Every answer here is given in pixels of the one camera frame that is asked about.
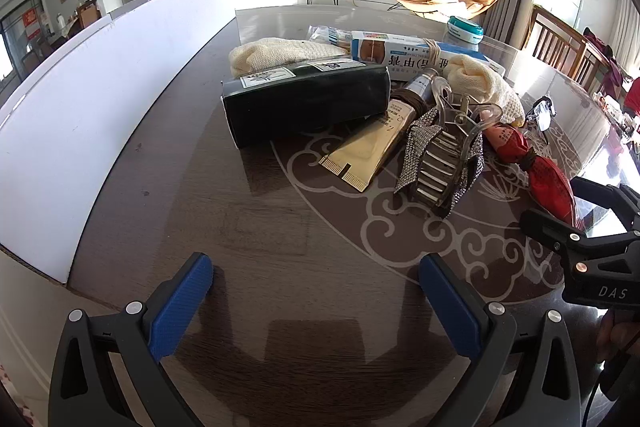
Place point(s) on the dark red clothes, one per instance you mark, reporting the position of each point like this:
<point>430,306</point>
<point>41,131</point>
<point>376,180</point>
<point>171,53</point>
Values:
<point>617,72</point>

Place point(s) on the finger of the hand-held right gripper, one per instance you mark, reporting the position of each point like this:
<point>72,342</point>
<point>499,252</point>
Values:
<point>600,197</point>
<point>550,229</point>

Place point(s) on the black box with white labels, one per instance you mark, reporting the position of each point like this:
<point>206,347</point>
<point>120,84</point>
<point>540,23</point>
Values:
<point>300,102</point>

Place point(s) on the rhinestone hair bow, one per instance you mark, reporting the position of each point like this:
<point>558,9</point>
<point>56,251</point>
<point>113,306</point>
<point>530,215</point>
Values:
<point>412,157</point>

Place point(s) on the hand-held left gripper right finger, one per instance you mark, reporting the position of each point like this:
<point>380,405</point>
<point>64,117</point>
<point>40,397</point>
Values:
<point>450,307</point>

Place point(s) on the teal round tin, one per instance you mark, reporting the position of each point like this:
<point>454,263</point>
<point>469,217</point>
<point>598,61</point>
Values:
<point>465,27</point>

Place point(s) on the clear brown hair claw clip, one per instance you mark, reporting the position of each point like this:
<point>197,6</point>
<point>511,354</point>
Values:
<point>440,157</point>

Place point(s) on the red snack packet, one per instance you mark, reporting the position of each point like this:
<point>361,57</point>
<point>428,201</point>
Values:
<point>547,182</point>

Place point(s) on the gold tube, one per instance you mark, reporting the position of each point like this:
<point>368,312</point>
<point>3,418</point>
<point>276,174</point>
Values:
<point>365,147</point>

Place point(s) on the black clip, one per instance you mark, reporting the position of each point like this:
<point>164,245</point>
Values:
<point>542,117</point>

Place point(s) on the wooden chair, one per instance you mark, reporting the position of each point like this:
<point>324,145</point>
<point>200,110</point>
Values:
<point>555,39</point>

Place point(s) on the person's right hand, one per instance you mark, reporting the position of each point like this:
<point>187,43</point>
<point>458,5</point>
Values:
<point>620,334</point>

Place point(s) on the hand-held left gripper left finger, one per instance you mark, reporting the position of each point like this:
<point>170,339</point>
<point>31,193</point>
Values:
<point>180,307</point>

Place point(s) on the cream knitted cloth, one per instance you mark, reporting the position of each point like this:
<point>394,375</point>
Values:
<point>480,82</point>
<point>270,54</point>

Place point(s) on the clear packet of wooden sticks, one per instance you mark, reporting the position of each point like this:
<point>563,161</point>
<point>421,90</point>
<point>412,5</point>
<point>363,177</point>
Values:
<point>330,38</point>

